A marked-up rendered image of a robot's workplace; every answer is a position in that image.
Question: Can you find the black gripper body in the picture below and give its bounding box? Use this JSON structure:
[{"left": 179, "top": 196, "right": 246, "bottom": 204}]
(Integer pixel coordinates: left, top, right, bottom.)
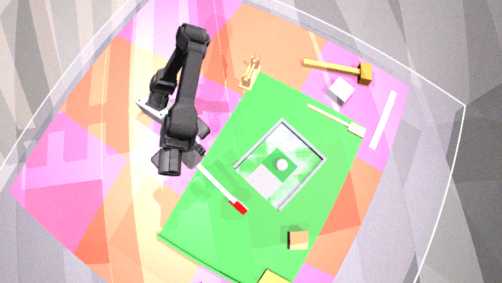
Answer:
[{"left": 151, "top": 117, "right": 211, "bottom": 169}]

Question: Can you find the green flat mat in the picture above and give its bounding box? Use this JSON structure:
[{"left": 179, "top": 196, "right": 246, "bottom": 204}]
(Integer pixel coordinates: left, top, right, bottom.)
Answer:
[{"left": 159, "top": 72, "right": 365, "bottom": 283}]

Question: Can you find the white golf ball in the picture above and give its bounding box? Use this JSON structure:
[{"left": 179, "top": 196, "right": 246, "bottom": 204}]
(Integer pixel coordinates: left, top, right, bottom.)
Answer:
[{"left": 276, "top": 159, "right": 288, "bottom": 171}]

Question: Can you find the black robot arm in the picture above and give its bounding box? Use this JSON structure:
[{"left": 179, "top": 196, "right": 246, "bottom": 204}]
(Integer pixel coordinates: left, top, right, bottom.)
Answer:
[{"left": 145, "top": 23, "right": 211, "bottom": 177}]

